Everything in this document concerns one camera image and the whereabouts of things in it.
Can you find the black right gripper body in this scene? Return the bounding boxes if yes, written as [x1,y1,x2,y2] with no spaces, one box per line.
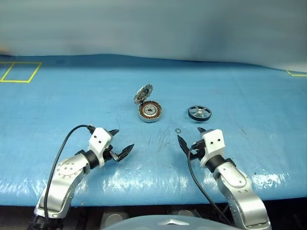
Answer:
[191,139,207,159]

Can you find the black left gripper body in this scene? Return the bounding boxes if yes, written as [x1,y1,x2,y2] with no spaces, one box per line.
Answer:
[103,144,120,162]

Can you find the black spoked motor rotor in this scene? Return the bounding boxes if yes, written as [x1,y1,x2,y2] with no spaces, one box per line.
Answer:
[187,104,213,121]

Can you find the silver motor stator copper windings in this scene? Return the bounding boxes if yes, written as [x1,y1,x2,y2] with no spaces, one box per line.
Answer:
[138,100,165,123]

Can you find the toothed silver motor cover disc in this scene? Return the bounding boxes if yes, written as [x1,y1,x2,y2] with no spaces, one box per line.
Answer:
[133,82,154,105]

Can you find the blue plastic table cover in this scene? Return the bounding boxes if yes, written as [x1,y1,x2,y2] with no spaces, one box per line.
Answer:
[0,54,307,208]

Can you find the grey rounded shape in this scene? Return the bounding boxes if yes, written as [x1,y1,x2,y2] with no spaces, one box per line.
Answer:
[100,210,128,228]
[171,208,200,218]

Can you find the grey robot torso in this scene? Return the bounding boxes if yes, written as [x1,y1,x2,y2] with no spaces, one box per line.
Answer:
[102,214,204,230]

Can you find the yellow tape double rectangle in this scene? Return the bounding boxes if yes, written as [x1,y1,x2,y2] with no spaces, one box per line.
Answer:
[0,61,43,84]

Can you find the yellow tape corner mark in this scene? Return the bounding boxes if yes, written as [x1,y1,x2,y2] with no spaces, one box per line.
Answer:
[286,69,307,77]

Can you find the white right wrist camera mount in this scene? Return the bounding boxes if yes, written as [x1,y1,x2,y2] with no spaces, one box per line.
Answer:
[199,129,225,167]

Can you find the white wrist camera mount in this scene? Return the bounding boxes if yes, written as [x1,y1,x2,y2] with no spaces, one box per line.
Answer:
[199,129,225,167]
[88,127,114,168]

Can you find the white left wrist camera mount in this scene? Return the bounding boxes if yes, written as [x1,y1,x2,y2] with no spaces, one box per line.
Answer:
[88,127,114,168]

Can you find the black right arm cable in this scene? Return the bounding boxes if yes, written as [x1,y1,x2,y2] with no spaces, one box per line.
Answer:
[188,143,232,226]

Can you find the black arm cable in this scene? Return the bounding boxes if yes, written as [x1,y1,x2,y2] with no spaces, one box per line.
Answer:
[44,124,96,218]
[188,143,232,226]

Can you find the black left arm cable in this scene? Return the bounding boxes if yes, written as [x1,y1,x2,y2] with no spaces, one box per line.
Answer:
[44,124,96,218]

